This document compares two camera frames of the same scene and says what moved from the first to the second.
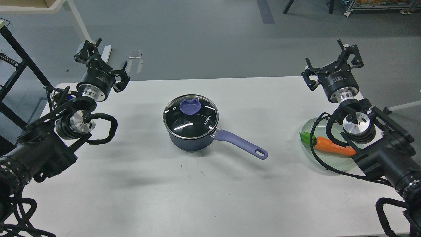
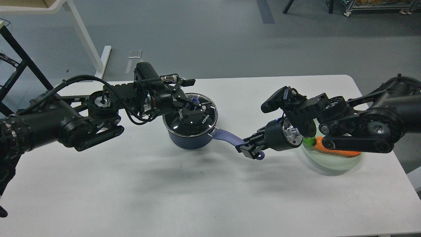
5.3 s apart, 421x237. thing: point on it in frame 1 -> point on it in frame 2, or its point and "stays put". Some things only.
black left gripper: x=100 y=77 -> x=165 y=102
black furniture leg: x=287 y=7 stays put
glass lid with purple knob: x=191 y=116 stays put
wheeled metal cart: x=407 y=7 stays put
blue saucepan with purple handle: x=197 y=144 stays put
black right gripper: x=337 y=81 -> x=280 y=135
